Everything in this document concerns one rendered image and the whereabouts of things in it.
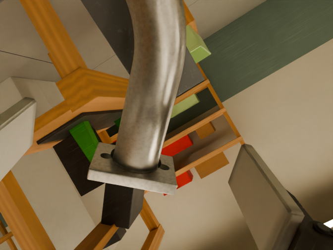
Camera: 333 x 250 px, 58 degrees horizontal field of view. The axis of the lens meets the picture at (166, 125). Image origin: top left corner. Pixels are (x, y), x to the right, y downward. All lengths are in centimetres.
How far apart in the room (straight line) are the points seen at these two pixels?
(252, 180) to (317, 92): 620
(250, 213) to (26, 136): 13
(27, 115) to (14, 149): 2
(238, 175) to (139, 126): 7
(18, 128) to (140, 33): 8
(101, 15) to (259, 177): 14
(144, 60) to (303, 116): 615
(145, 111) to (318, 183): 643
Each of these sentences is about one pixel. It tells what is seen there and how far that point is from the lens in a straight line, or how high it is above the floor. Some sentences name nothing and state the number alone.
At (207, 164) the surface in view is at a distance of 566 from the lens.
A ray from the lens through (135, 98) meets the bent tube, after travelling 17.
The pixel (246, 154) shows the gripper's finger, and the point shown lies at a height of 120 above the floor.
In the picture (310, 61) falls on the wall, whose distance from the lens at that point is 636.
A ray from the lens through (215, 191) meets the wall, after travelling 633.
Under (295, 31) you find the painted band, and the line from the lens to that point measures 637.
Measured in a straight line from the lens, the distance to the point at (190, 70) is 22.
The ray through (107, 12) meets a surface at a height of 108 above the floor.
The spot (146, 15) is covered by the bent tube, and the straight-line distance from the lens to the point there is 17.
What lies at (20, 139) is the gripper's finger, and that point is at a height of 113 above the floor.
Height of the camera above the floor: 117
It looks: 1 degrees down
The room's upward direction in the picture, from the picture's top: 150 degrees clockwise
